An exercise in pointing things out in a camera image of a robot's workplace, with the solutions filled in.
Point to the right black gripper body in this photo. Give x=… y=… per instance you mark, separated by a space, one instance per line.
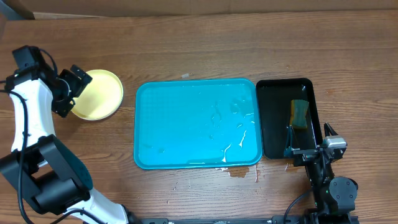
x=319 y=168

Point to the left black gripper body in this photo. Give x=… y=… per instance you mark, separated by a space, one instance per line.
x=71 y=86

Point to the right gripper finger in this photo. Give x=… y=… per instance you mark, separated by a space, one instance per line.
x=329 y=131
x=291 y=144

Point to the green and yellow sponge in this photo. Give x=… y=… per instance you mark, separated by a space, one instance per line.
x=298 y=114

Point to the yellow-green rimmed plate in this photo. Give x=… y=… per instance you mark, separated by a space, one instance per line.
x=101 y=97

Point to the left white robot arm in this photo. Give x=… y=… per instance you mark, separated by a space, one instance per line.
x=45 y=173

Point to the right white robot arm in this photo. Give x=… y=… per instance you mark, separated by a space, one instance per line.
x=334 y=196

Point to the black rectangular water tray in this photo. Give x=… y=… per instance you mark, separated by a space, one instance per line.
x=274 y=100

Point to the teal plastic tray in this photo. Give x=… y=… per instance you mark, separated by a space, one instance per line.
x=197 y=124

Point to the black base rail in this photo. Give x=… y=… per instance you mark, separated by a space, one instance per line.
x=278 y=219

